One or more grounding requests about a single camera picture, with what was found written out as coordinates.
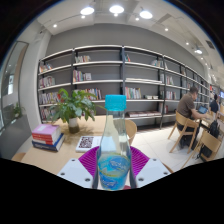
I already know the potted green plant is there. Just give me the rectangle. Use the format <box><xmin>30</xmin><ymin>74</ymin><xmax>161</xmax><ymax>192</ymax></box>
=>
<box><xmin>49</xmin><ymin>88</ymin><xmax>102</xmax><ymax>135</ymax></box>

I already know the person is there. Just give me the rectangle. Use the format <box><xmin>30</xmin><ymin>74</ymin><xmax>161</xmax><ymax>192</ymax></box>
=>
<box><xmin>175</xmin><ymin>86</ymin><xmax>210</xmax><ymax>148</ymax></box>
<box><xmin>209</xmin><ymin>93</ymin><xmax>221</xmax><ymax>115</ymax></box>

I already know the clear bottle with teal cap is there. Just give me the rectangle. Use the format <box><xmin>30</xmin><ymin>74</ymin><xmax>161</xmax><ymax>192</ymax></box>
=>
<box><xmin>96</xmin><ymin>94</ymin><xmax>133</xmax><ymax>191</ymax></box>

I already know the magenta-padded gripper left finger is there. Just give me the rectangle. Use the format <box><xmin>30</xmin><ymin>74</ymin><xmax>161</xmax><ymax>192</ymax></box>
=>
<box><xmin>57</xmin><ymin>145</ymin><xmax>101</xmax><ymax>190</ymax></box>

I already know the open laptop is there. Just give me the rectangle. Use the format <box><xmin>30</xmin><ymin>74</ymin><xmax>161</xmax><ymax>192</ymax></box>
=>
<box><xmin>197</xmin><ymin>105</ymin><xmax>210</xmax><ymax>115</ymax></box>

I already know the grey bookshelf unit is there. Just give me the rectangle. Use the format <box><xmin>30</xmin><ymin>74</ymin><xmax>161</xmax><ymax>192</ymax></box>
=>
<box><xmin>36</xmin><ymin>44</ymin><xmax>215</xmax><ymax>130</ymax></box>

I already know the red book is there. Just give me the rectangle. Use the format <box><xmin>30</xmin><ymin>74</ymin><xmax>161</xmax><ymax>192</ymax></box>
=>
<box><xmin>31</xmin><ymin>131</ymin><xmax>63</xmax><ymax>146</ymax></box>

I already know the dark blue book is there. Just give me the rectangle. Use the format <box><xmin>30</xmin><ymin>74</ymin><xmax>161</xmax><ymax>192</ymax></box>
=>
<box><xmin>31</xmin><ymin>133</ymin><xmax>66</xmax><ymax>153</ymax></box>

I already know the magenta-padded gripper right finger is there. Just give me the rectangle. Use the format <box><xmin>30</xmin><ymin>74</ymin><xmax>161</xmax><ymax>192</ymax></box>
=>
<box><xmin>129</xmin><ymin>145</ymin><xmax>172</xmax><ymax>189</ymax></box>

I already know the wooden chair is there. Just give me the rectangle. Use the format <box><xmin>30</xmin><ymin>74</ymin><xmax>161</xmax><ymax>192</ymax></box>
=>
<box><xmin>11</xmin><ymin>152</ymin><xmax>27</xmax><ymax>163</ymax></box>
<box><xmin>124</xmin><ymin>119</ymin><xmax>139</xmax><ymax>147</ymax></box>

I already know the white printed booklet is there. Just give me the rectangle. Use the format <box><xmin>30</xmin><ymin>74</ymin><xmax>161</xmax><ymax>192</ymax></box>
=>
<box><xmin>75</xmin><ymin>135</ymin><xmax>103</xmax><ymax>154</ymax></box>

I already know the small green wall plant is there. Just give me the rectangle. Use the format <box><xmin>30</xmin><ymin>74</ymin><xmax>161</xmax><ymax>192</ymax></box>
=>
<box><xmin>11</xmin><ymin>102</ymin><xmax>25</xmax><ymax>120</ymax></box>

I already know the pink book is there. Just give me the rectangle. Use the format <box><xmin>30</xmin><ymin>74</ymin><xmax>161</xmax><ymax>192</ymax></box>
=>
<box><xmin>31</xmin><ymin>123</ymin><xmax>62</xmax><ymax>138</ymax></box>

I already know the group of wooden chairs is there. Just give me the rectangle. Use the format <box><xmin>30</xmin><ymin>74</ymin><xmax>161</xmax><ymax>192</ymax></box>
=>
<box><xmin>167</xmin><ymin>110</ymin><xmax>224</xmax><ymax>168</ymax></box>

